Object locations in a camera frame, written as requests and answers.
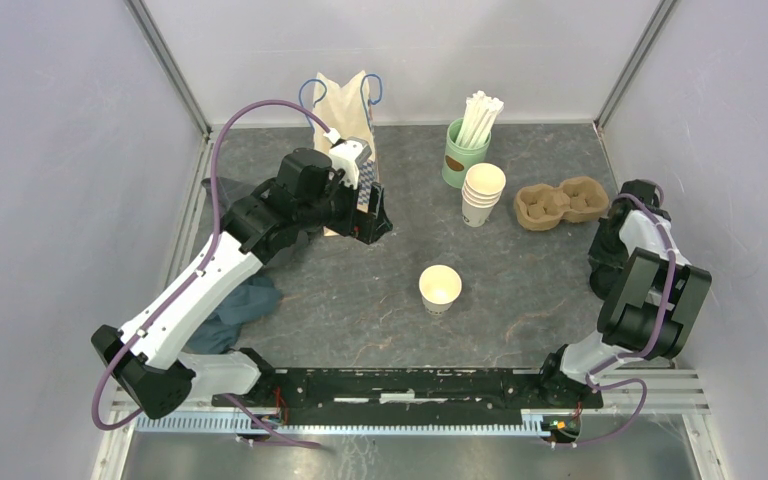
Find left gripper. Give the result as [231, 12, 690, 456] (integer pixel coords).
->
[297, 169, 393, 245]

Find white paper coffee cup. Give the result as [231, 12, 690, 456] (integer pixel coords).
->
[418, 264, 462, 315]

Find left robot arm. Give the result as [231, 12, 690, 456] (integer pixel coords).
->
[91, 138, 392, 419]

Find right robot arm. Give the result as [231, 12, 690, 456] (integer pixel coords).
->
[537, 179, 712, 408]

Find green straw holder cup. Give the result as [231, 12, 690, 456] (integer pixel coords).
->
[441, 119, 492, 189]

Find stack of paper cups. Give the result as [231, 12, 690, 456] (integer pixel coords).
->
[461, 163, 506, 228]

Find white wrapped straws bundle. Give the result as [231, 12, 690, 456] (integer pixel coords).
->
[455, 90, 504, 149]

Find brown cardboard cup carrier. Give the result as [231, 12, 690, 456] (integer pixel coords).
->
[514, 176, 610, 232]

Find blue cloth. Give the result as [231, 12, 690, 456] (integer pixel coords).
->
[185, 275, 283, 354]

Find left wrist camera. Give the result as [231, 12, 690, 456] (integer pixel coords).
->
[323, 129, 372, 190]

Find brown paper bag blue handles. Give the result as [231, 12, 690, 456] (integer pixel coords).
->
[297, 70, 383, 211]

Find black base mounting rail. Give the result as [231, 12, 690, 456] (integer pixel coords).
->
[212, 367, 604, 427]

